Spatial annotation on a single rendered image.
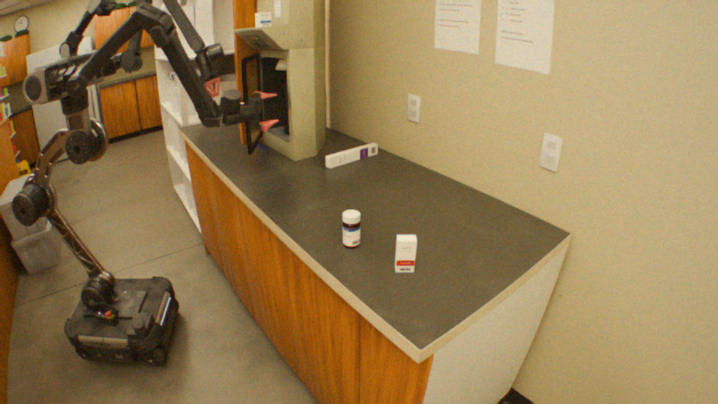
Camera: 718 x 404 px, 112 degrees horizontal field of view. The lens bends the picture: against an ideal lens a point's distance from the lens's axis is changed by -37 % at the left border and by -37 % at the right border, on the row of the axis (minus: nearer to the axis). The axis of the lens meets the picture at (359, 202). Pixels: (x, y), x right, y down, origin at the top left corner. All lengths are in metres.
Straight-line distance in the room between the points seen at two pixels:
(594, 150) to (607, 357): 0.73
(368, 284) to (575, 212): 0.71
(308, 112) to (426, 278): 0.93
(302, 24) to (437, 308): 1.15
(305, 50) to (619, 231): 1.30
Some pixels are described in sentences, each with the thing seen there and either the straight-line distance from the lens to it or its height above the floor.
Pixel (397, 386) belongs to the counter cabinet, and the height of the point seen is 0.71.
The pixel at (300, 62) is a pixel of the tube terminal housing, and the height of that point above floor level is 1.36.
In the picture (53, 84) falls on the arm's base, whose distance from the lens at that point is 1.44.
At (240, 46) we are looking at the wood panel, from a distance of 1.83.
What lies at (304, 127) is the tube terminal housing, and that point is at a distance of 1.60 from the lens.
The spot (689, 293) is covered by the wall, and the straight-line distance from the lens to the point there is 1.27.
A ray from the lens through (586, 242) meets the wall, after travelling 1.29.
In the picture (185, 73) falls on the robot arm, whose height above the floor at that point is 1.39.
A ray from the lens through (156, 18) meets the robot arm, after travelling 1.17.
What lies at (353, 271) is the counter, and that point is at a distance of 0.94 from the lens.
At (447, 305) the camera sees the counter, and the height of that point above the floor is 0.94.
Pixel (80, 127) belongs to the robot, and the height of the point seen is 1.21.
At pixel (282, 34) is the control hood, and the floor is 1.47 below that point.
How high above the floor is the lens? 1.51
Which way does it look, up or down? 27 degrees down
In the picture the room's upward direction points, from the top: straight up
